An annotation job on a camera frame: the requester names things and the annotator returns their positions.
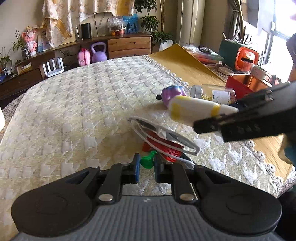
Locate white yellow plastic bottle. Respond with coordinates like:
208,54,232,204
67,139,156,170
168,95,239,122

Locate clear jar silver lid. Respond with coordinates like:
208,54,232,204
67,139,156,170
190,84,236,105

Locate red snack packet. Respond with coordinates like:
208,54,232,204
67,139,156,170
142,131,183,162

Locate purple blue mushroom toy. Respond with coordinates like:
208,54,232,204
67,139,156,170
156,85,187,107

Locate green plastic toy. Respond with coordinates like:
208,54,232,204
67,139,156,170
140,150,157,169

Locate blue gloved hand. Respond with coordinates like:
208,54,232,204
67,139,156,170
278,134,296,167

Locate red metal tin box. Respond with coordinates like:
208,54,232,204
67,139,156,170
226,74,272,100

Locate white ceramic mug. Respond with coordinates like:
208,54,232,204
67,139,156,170
250,65,271,82

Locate yellow wood-grain mat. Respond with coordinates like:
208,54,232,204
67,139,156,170
149,44,292,181

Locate orange tissue box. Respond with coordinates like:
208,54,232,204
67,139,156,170
234,46,260,73

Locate round cream lid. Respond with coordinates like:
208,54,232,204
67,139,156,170
218,66,234,76

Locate stack of plastic folders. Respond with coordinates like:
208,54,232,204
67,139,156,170
183,45,224,64

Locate dark green storage bag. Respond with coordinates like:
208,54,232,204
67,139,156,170
218,40,242,69

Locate cream quilted table cover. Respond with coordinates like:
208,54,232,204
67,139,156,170
1,56,295,240

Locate white standing air conditioner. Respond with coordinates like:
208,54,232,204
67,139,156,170
176,0,205,46

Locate green potted plant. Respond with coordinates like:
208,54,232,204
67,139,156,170
134,0,174,53

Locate purple kettlebell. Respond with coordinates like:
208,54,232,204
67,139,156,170
91,42,107,63

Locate blue picture card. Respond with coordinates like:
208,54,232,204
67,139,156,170
122,14,139,34

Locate white wifi router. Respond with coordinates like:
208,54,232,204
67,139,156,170
42,57,64,78

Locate wrapped fruit basket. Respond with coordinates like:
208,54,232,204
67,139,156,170
106,16,126,36

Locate wooden drawer cabinet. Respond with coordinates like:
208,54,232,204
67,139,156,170
1,33,153,100

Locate pink toy case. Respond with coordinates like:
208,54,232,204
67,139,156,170
77,48,91,66

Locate black cylinder speaker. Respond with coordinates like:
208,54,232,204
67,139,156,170
81,23,92,40

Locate small potted plant left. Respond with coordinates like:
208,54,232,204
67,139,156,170
11,29,30,60

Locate pink plush doll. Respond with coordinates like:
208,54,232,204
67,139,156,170
21,26,37,56

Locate cream patterned hanging cloth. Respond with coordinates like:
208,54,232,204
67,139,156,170
41,0,134,47

